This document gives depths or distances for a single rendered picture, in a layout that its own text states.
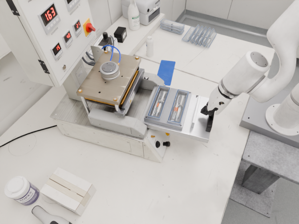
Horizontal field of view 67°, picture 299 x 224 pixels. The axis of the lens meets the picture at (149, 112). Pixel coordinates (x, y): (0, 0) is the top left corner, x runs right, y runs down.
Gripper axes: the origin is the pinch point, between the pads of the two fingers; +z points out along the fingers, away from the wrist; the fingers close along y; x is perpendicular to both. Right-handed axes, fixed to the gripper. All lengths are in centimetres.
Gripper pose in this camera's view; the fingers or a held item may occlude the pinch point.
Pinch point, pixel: (205, 110)
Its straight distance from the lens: 96.6
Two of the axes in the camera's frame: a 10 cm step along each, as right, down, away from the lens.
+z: -3.0, 4.8, 8.2
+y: 3.0, -7.7, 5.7
